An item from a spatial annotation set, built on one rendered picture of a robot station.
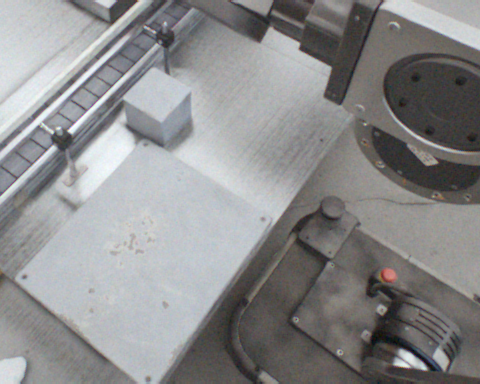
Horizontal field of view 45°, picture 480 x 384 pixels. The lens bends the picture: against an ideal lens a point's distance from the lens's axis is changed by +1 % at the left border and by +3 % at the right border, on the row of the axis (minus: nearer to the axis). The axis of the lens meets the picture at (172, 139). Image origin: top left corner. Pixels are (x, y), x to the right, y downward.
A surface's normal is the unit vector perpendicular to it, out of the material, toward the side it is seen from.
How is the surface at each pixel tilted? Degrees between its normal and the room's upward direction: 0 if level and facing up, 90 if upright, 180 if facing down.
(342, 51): 90
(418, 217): 0
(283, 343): 0
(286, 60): 0
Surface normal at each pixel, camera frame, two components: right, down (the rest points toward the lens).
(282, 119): -0.04, -0.55
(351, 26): -0.62, 0.66
